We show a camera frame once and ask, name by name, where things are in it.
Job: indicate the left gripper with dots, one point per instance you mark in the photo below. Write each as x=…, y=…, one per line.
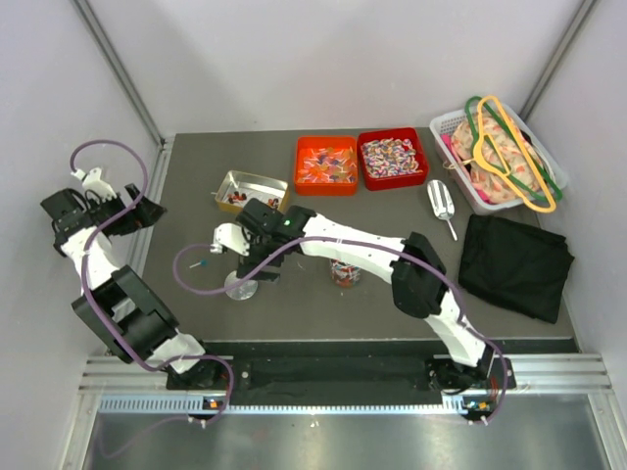
x=144, y=215

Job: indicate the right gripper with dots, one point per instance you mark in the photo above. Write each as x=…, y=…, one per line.
x=248, y=264

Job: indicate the gold candy tin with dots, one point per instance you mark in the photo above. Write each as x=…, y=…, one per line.
x=239, y=187

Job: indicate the clear jar lid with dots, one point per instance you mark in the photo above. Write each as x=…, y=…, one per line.
x=239, y=291

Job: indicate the clear glass jar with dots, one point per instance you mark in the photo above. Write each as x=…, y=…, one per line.
x=343, y=274

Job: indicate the metal scoop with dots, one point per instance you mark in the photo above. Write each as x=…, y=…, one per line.
x=442, y=203

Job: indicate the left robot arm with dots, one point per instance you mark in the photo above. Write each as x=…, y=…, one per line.
x=115, y=303

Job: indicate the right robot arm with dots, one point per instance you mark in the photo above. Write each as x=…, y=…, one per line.
x=420, y=288

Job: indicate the blue lollipop on table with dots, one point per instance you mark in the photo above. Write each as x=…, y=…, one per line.
x=198, y=264

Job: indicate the orange candy box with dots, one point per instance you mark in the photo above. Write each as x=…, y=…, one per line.
x=326, y=165

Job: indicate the red candy box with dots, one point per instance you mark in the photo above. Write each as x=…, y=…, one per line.
x=392, y=159

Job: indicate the green hanger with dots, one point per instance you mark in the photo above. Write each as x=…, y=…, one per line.
x=529, y=166

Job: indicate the yellow hanger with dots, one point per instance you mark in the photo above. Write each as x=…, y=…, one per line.
x=514, y=152

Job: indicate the white plastic basket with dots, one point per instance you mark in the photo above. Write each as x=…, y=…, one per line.
x=496, y=160

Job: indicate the black cloth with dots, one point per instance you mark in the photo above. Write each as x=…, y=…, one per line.
x=515, y=266

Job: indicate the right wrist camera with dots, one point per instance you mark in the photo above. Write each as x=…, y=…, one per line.
x=230, y=237

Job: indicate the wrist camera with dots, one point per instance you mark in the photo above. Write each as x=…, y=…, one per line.
x=94, y=182
x=230, y=237

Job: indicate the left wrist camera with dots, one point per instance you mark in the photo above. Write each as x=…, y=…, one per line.
x=94, y=182

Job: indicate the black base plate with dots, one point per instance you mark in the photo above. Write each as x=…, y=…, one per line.
x=344, y=380

